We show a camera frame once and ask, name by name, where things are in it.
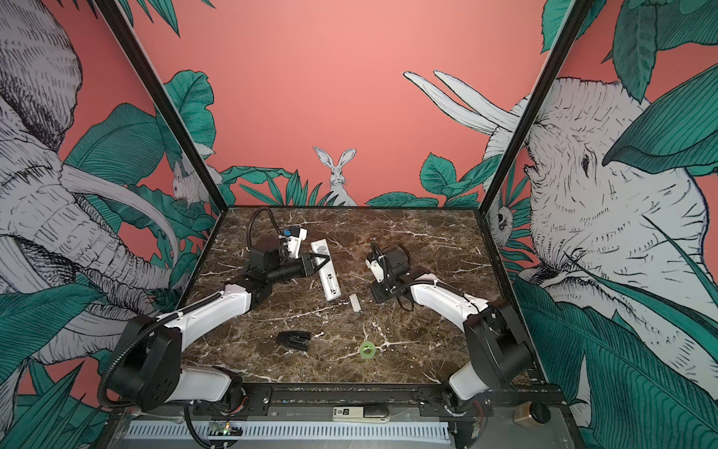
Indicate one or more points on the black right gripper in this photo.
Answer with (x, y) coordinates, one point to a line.
(379, 295)

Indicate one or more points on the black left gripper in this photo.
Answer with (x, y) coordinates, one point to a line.
(306, 266)

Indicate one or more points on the white remote control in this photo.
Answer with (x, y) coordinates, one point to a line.
(328, 275)

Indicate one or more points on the white battery cover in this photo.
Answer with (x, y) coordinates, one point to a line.
(355, 303)

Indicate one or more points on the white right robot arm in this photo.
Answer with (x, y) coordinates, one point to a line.
(496, 338)

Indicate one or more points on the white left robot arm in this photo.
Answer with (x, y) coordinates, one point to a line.
(146, 370)

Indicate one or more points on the black plastic clip part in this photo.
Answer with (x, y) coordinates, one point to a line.
(294, 339)

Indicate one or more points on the white perforated front strip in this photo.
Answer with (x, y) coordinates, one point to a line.
(431, 432)

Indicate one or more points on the brass knob block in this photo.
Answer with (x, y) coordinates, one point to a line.
(531, 415)

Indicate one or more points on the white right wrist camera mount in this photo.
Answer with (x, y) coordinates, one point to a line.
(375, 265)

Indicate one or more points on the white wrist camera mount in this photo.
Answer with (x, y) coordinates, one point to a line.
(375, 265)
(291, 240)

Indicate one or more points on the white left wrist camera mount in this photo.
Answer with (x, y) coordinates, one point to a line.
(291, 240)

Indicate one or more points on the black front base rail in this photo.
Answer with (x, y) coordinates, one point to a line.
(431, 400)

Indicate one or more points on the white label box on rail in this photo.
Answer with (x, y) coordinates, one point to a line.
(377, 414)

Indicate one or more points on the black corner frame post right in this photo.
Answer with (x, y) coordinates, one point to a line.
(569, 30)

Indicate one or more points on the black corner frame post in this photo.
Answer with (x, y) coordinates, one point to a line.
(569, 30)
(115, 18)

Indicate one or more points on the black corner frame post left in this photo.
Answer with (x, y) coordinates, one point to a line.
(115, 18)

